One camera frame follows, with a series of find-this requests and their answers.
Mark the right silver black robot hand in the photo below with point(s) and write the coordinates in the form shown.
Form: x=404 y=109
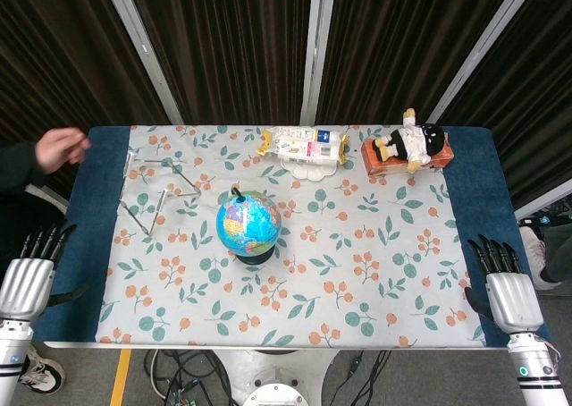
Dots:
x=514 y=298

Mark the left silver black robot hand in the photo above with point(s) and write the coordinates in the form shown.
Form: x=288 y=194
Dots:
x=24 y=285

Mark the blue globe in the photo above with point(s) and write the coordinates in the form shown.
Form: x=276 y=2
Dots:
x=248 y=222

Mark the dark sleeved person forearm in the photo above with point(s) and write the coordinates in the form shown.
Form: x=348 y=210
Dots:
x=18 y=164

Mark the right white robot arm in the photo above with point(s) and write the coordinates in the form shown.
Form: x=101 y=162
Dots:
x=536 y=370

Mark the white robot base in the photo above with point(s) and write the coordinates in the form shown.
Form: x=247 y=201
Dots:
x=275 y=374

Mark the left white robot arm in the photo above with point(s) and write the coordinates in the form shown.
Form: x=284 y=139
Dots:
x=11 y=357

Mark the bare person hand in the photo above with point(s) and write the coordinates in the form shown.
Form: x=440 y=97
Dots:
x=56 y=151

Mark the dark trousered person leg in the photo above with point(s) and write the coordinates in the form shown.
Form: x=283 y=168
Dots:
x=561 y=249

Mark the white black sneaker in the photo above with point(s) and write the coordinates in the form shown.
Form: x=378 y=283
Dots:
x=42 y=374

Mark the dark blue table mat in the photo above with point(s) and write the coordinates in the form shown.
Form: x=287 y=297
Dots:
x=94 y=209

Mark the orange cardboard box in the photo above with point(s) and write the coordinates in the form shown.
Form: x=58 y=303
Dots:
x=389 y=164

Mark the black and white plush toy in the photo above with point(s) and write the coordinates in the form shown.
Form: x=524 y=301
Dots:
x=413 y=142

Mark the floral print tablecloth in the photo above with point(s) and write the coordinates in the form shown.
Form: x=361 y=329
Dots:
x=313 y=254

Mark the white flower-shaped plate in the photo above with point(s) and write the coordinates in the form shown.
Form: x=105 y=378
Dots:
x=310 y=170

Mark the white snack package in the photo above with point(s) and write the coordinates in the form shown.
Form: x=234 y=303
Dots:
x=308 y=144

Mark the dark pleated curtain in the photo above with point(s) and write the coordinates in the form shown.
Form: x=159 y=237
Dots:
x=241 y=44

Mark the silver metal post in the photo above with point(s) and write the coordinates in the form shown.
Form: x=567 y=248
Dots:
x=317 y=48
x=482 y=48
x=143 y=48
x=545 y=202

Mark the white table frame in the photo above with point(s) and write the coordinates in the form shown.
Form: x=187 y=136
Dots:
x=268 y=346

